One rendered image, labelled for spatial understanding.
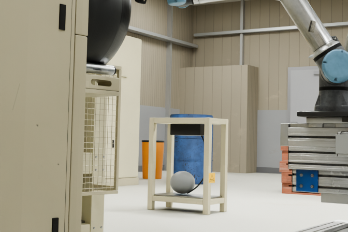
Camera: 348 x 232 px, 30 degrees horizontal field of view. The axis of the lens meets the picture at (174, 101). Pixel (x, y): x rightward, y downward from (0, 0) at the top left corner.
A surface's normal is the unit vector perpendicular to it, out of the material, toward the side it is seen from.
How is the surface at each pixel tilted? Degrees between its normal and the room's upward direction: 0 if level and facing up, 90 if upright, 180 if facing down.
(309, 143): 90
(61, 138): 90
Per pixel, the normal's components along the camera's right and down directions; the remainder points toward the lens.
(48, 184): 0.76, -0.03
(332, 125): -0.52, -0.07
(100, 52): 0.51, 0.70
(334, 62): -0.09, 0.05
